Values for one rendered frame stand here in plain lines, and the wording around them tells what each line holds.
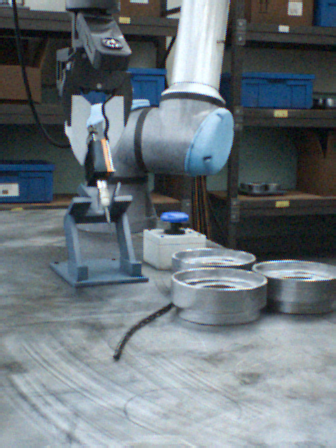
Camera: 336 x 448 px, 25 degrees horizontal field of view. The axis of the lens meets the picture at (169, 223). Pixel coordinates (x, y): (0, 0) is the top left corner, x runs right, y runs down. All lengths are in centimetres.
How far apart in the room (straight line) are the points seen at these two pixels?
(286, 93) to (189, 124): 360
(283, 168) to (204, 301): 468
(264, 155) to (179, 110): 408
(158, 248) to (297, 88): 391
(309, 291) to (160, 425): 34
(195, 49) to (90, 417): 89
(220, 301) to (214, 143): 54
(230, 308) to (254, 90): 402
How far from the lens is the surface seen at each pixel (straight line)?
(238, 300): 81
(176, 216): 109
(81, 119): 101
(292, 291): 86
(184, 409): 60
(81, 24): 100
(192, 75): 135
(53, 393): 63
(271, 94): 484
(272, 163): 542
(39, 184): 440
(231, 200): 465
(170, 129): 132
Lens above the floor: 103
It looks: 9 degrees down
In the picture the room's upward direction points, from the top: 1 degrees clockwise
